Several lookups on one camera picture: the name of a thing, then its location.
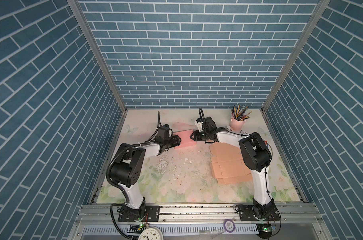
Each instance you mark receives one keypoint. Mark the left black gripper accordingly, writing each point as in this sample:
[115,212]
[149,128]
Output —
[175,140]

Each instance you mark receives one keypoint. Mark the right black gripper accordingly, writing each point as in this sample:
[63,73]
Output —
[195,136]

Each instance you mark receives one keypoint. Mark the pink paper box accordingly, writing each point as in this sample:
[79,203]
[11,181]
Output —
[186,141]

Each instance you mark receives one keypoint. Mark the orange paper box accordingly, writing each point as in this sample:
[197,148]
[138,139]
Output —
[227,165]

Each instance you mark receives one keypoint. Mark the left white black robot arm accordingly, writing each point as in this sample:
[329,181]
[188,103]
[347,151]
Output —
[124,169]

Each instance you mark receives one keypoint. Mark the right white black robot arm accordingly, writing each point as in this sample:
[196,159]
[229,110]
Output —
[255,155]

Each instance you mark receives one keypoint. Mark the pink pencil cup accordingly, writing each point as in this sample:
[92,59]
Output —
[236,125]

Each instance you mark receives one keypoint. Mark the coloured pencils bundle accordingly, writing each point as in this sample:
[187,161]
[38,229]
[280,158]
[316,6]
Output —
[240,112]

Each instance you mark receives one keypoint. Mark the white toothpaste tube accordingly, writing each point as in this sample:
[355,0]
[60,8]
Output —
[267,142]

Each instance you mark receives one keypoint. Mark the purple tape roll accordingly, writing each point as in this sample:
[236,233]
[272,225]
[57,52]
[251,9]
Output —
[229,226]

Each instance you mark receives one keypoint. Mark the white round clock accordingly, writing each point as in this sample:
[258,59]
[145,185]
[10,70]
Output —
[151,233]

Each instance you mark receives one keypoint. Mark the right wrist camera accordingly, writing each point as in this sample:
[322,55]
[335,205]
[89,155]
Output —
[199,124]

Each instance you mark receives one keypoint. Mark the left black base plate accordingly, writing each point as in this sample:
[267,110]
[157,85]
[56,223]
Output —
[147,214]

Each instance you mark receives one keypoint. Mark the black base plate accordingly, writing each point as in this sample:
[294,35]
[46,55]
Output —
[147,214]
[258,213]

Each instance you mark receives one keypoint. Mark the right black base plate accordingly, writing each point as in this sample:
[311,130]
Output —
[258,213]

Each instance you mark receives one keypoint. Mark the aluminium mounting rail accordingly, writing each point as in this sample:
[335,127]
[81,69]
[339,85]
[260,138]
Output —
[217,213]

